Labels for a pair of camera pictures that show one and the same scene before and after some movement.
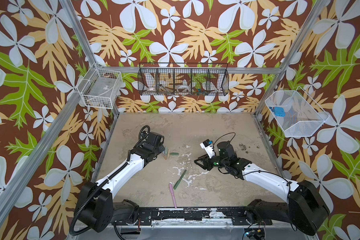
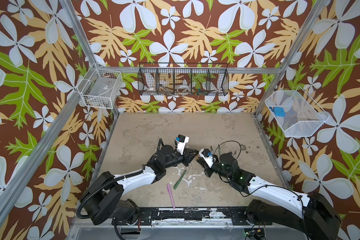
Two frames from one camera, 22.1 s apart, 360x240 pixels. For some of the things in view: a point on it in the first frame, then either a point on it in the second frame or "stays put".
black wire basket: [183, 79] stays put
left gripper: [162, 147] → [186, 157]
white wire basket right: [296, 114] stays put
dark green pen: [178, 181] stays put
